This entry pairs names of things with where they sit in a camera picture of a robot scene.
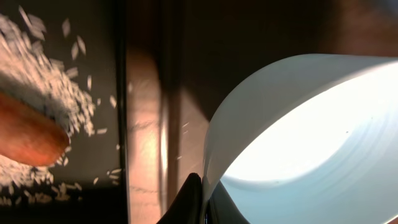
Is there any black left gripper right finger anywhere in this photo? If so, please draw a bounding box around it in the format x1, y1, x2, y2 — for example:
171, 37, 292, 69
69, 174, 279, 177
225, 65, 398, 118
206, 182, 249, 224

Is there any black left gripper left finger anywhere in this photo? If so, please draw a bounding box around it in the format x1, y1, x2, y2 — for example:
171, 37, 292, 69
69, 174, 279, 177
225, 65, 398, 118
157, 173, 202, 224

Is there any light blue rice bowl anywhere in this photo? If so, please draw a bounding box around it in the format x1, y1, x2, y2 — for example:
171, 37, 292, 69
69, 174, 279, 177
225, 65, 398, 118
202, 54, 397, 223

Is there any orange carrot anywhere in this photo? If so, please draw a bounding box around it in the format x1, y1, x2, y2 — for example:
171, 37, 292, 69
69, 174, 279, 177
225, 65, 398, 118
1, 93, 70, 166

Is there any brown serving tray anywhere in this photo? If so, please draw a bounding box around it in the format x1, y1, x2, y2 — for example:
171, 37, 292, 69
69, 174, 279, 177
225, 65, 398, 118
160, 0, 397, 207

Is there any black plastic tray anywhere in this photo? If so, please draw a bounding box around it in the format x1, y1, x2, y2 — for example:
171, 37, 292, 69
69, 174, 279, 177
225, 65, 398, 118
1, 0, 128, 223

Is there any spilled white rice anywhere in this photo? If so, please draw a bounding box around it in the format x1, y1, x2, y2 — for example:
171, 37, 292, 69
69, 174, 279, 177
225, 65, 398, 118
0, 5, 124, 208

